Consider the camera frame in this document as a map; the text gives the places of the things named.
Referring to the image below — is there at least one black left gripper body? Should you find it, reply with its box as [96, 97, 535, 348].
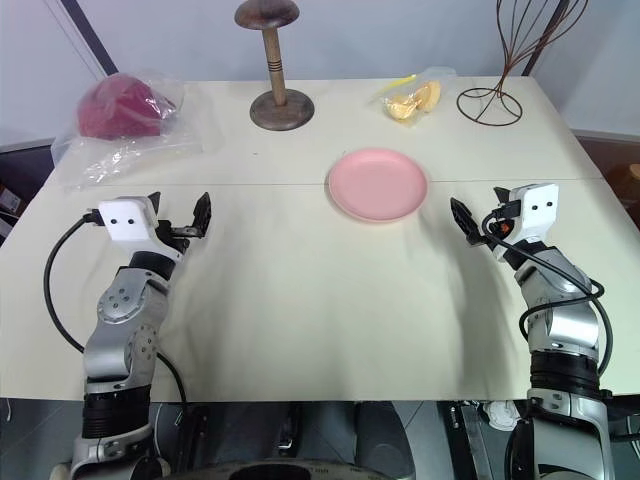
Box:
[155, 219, 207, 254]

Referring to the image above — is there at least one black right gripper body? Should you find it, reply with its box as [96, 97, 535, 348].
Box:
[478, 211, 517, 249]

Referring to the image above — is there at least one pink plate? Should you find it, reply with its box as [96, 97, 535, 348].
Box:
[327, 146, 431, 225]

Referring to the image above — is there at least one red hat in plastic bag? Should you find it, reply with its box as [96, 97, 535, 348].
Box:
[50, 66, 207, 194]

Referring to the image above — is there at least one maroon hat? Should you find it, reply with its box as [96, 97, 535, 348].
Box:
[75, 72, 178, 140]

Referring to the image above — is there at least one dark cabinet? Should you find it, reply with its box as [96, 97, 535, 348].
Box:
[571, 128, 640, 239]

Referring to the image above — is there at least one cream tablecloth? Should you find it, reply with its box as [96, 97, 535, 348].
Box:
[0, 74, 640, 404]

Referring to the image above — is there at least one yellow item in clear bag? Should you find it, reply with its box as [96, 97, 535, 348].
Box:
[368, 65, 459, 127]

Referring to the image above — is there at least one dark shelf with boxes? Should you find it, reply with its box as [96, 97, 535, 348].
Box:
[0, 133, 57, 247]

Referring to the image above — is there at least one black slanted pole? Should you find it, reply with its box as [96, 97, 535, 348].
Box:
[73, 0, 122, 77]
[522, 0, 569, 77]

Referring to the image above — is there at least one wooden mushroom hat stand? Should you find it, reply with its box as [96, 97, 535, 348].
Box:
[233, 0, 318, 133]

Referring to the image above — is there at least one small white crumpled object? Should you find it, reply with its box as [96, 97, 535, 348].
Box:
[485, 399, 517, 430]

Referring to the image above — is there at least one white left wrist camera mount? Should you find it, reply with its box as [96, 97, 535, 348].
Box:
[97, 195, 184, 263]

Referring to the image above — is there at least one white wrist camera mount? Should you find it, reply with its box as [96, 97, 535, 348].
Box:
[491, 183, 559, 263]
[97, 195, 184, 263]

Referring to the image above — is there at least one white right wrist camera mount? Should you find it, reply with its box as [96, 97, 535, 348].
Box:
[491, 183, 559, 263]

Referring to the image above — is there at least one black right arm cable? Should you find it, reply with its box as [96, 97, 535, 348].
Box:
[480, 202, 616, 397]

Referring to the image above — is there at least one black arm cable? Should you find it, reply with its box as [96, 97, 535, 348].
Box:
[480, 202, 616, 397]
[43, 211, 188, 407]

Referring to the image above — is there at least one brown wire hat stand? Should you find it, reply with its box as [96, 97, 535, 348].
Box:
[455, 0, 592, 126]

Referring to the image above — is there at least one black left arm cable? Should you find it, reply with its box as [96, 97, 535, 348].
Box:
[43, 211, 188, 407]

